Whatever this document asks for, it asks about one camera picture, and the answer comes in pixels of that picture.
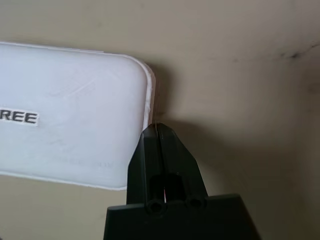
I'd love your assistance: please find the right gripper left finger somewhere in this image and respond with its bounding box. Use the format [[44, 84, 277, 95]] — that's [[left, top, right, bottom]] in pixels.
[[126, 124, 166, 206]]

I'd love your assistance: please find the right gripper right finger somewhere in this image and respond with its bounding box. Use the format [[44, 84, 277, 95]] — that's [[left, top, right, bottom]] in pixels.
[[157, 122, 209, 202]]

